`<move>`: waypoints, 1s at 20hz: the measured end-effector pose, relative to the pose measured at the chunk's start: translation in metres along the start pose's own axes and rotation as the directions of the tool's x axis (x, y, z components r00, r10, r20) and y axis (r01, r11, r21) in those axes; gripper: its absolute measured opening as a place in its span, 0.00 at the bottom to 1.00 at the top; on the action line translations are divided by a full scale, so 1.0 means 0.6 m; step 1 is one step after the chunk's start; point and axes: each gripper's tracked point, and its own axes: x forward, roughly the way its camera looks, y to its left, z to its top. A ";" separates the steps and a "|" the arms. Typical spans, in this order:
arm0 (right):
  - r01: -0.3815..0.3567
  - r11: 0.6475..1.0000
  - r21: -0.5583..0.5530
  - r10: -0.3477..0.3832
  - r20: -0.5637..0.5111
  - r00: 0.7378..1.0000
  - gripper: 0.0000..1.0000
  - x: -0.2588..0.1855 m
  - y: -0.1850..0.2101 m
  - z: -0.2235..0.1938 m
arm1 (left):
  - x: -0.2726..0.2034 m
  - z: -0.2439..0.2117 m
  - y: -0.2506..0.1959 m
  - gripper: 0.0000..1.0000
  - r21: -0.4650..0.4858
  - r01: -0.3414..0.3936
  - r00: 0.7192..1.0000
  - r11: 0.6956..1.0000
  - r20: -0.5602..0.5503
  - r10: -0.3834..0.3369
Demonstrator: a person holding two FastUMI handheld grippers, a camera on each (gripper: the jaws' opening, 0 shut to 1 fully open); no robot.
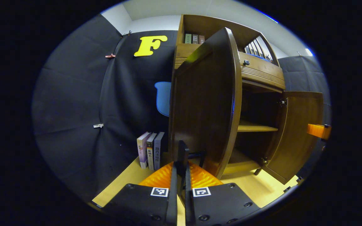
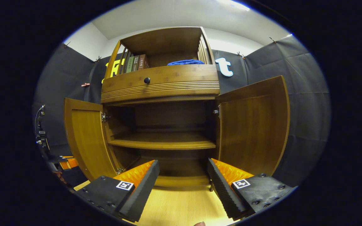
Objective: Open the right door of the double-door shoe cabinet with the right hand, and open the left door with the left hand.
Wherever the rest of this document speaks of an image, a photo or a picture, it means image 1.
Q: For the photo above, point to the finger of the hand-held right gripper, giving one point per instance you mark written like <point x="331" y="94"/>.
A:
<point x="317" y="131"/>

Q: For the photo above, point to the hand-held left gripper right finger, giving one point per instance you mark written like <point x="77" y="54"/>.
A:
<point x="189" y="207"/>

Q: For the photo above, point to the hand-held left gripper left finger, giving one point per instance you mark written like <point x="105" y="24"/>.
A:
<point x="171" y="204"/>

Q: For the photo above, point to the wooden shoe cabinet door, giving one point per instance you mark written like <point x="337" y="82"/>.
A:
<point x="206" y="110"/>
<point x="297" y="135"/>

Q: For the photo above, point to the wooden double-door shoe cabinet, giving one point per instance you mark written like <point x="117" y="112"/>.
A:
<point x="256" y="106"/>

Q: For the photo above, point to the wooden cabinet inner shelf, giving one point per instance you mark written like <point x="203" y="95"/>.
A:
<point x="253" y="127"/>

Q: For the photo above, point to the blue-grey book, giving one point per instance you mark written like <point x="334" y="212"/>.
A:
<point x="158" y="150"/>

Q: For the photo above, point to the dark yellow-striped book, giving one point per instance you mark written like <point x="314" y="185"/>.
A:
<point x="150" y="152"/>

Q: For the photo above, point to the lavender white book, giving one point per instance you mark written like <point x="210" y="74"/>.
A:
<point x="142" y="150"/>

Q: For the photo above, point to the small ceiling light panel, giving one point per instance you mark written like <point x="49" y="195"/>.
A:
<point x="309" y="52"/>

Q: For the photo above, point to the blue folded towel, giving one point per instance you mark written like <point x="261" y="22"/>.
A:
<point x="256" y="56"/>

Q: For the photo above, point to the black round drawer knob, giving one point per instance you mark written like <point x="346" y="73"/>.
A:
<point x="246" y="62"/>

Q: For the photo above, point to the silver clip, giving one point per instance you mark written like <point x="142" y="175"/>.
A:
<point x="98" y="126"/>

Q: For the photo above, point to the black backdrop cloth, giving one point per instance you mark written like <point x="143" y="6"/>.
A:
<point x="74" y="103"/>

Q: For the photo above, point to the grey-brown book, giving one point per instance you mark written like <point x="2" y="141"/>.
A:
<point x="195" y="39"/>

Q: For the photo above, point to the red clip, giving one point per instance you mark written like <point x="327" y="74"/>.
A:
<point x="110" y="56"/>

